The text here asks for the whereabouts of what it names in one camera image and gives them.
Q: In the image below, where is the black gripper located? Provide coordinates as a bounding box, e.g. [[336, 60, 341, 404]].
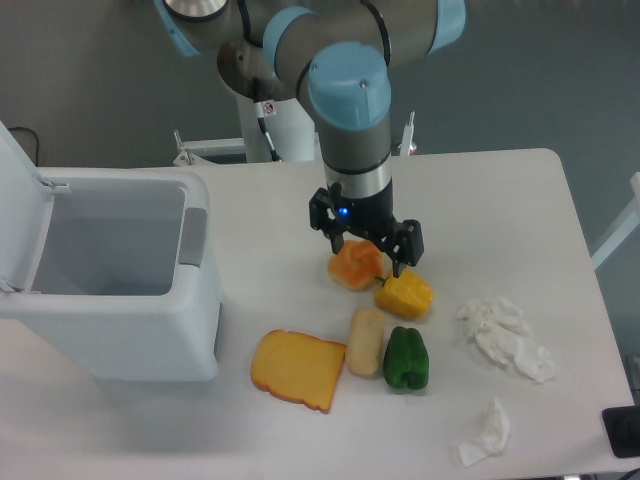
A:
[[309, 183, 424, 278]]

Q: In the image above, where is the pale oblong bread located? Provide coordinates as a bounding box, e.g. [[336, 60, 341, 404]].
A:
[[345, 308, 385, 376]]

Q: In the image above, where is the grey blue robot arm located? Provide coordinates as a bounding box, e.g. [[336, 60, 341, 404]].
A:
[[158, 1, 466, 271]]

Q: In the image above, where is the round orange bread roll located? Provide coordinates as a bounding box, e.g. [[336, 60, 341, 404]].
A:
[[327, 240, 384, 291]]

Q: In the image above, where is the yellow bell pepper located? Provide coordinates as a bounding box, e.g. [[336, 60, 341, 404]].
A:
[[374, 269, 434, 320]]

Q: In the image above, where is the green bell pepper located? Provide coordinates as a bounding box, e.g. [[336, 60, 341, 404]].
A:
[[383, 326, 430, 391]]

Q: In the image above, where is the yellow toast slice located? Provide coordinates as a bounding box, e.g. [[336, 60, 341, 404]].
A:
[[250, 330, 346, 413]]

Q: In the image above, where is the large crumpled white tissue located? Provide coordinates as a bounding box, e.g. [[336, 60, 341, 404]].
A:
[[456, 297, 556, 384]]

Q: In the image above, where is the small crumpled white tissue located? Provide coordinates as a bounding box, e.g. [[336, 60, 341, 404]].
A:
[[457, 397, 511, 468]]

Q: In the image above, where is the white open trash bin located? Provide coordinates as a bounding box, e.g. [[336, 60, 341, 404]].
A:
[[1, 130, 223, 382]]

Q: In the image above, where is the black device at edge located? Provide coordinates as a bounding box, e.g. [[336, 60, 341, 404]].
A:
[[602, 405, 639, 458]]

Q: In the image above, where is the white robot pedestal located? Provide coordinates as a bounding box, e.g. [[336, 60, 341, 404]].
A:
[[174, 95, 416, 167]]

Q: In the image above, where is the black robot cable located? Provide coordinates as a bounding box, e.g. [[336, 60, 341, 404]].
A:
[[251, 77, 284, 163]]

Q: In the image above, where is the white frame at right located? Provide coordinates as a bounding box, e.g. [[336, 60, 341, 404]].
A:
[[591, 172, 640, 270]]

